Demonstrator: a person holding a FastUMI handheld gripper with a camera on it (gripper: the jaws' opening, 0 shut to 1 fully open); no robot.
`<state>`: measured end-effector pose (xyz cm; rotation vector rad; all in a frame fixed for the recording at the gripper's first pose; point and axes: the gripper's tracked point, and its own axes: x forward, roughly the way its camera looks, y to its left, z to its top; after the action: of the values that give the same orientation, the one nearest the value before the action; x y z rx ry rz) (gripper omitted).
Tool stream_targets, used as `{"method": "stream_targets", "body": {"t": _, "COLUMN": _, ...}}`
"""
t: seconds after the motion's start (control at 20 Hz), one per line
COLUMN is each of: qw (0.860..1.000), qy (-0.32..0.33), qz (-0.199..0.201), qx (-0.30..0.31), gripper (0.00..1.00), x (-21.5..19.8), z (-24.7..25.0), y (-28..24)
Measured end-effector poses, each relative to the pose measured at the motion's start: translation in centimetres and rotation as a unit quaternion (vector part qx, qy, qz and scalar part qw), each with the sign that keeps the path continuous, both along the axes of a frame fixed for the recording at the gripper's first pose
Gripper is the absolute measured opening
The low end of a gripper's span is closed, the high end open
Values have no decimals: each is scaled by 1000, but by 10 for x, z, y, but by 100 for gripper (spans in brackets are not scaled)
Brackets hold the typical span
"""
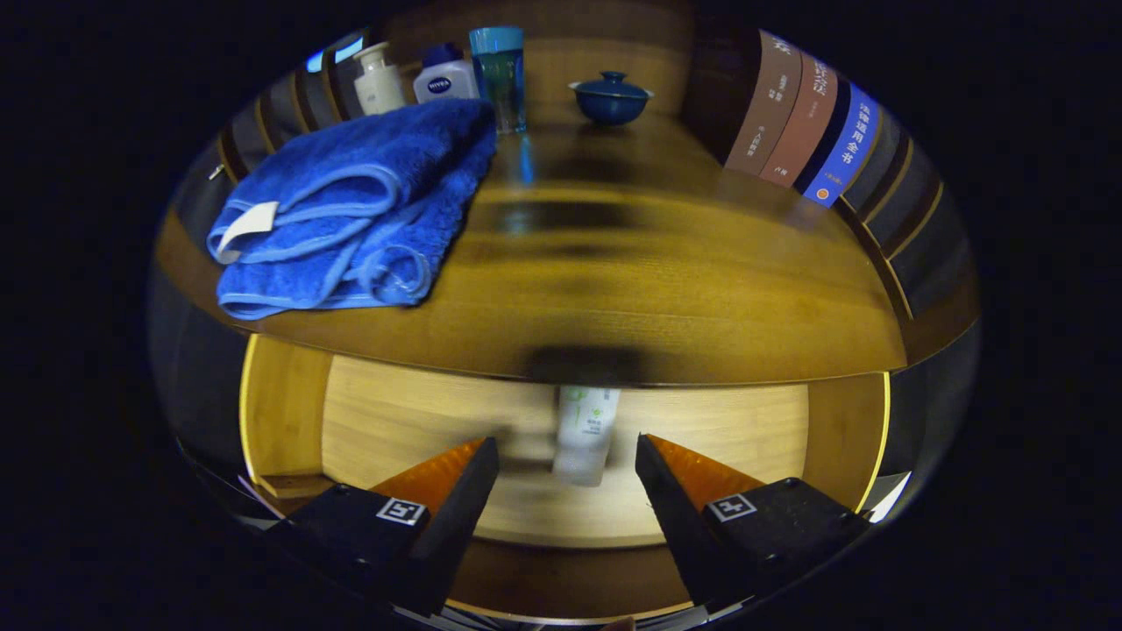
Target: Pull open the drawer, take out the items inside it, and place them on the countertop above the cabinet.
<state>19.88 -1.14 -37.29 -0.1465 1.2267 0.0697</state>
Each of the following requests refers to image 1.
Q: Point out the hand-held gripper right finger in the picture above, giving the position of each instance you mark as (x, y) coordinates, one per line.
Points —
(679, 526)

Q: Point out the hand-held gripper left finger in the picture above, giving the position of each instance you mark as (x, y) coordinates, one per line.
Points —
(447, 526)

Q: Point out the wooden drawer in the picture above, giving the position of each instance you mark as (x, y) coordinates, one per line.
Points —
(421, 412)

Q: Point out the white cosmetic tube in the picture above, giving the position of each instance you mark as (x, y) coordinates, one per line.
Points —
(585, 438)

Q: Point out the wooden countertop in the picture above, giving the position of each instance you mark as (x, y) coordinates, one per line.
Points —
(657, 289)

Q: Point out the wooden cabinet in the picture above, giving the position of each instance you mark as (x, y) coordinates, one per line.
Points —
(596, 61)

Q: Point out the blue folded towel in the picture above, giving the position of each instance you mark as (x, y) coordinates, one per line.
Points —
(351, 219)

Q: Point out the blue book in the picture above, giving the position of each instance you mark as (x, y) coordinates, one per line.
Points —
(846, 145)

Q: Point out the reddish brown book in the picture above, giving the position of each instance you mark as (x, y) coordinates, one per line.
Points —
(802, 123)

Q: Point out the dark brown book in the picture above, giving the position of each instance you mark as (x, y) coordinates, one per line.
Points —
(767, 105)

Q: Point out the blue lidded bowl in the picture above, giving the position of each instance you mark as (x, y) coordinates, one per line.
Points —
(609, 101)

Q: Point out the white blue-capped lotion bottle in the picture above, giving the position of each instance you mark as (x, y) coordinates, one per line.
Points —
(443, 83)

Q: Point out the white pump bottle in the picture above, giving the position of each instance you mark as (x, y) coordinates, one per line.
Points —
(379, 88)

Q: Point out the teal transparent bottle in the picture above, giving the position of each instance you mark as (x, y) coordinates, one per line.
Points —
(500, 79)

